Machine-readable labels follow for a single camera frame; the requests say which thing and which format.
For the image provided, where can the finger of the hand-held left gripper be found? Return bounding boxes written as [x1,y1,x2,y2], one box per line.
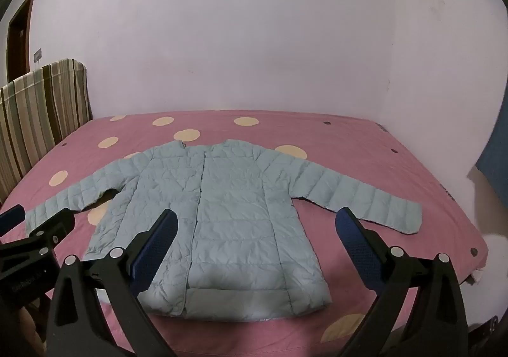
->
[0,204,26,238]
[24,209,77,259]

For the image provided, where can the dark blue cloth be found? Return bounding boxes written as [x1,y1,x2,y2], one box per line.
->
[475,105,508,193]

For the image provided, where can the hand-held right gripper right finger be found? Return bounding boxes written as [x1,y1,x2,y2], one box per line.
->
[335,206,469,357]

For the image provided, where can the light blue quilted jacket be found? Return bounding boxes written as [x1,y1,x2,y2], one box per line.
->
[24,138,422,322]

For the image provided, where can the pink polka dot bed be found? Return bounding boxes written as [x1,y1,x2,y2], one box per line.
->
[0,110,489,357]

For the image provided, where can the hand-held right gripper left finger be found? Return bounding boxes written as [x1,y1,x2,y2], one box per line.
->
[47,209,178,357]

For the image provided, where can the brown wooden door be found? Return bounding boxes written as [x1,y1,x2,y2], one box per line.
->
[7,0,37,84]

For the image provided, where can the striped fabric headboard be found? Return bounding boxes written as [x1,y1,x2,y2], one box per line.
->
[0,58,94,205]

